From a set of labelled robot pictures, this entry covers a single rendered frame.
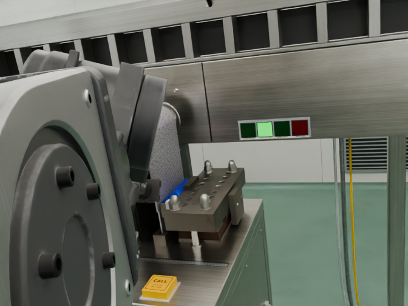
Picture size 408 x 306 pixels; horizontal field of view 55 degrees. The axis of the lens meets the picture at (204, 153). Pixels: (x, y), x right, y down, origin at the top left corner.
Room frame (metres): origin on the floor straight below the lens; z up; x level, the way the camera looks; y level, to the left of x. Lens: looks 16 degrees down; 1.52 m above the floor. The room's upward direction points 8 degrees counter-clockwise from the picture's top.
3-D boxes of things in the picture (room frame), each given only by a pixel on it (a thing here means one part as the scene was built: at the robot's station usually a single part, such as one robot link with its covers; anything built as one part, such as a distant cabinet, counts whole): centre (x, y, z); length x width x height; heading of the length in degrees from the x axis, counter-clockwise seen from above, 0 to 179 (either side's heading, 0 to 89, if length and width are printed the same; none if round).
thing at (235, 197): (1.24, -0.09, 0.96); 0.10 x 0.03 x 0.11; 159
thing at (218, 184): (1.26, 0.00, 1.00); 0.40 x 0.16 x 0.06; 159
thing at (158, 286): (0.90, 0.16, 0.91); 0.07 x 0.07 x 0.02; 69
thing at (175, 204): (1.12, 0.11, 1.05); 0.04 x 0.04 x 0.04
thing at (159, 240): (1.27, 0.13, 0.92); 0.28 x 0.04 x 0.04; 159
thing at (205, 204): (1.09, 0.02, 1.05); 0.04 x 0.04 x 0.04
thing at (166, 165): (1.26, 0.13, 1.10); 0.23 x 0.01 x 0.18; 159
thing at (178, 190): (1.26, 0.11, 1.03); 0.21 x 0.04 x 0.03; 159
